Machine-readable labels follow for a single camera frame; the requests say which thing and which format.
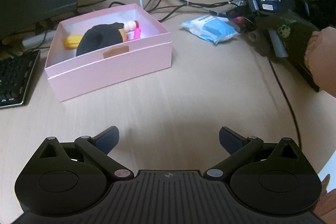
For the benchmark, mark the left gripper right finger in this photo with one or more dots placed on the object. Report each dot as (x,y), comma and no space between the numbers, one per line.
(241,151)

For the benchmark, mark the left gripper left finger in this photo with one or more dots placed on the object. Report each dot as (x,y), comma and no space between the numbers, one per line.
(97,148)

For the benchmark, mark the pink pig toy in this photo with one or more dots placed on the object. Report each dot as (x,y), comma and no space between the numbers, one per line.
(240,20)

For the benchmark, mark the yellow corn toy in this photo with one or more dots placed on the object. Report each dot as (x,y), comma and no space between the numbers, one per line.
(72,42)

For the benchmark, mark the black plush toy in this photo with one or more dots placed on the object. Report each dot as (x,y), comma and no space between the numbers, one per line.
(100,36)

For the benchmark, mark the white red small tube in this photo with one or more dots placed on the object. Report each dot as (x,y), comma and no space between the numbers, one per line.
(130,26)

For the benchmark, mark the person right hand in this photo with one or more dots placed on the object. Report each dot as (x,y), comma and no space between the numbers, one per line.
(320,59)

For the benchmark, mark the blue tissue pack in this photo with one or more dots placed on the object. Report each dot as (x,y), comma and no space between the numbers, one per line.
(211,28)

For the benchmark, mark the pink cardboard box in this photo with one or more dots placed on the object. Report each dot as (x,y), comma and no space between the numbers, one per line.
(70,75)

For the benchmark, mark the black keyboard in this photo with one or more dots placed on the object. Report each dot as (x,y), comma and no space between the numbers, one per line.
(16,75)

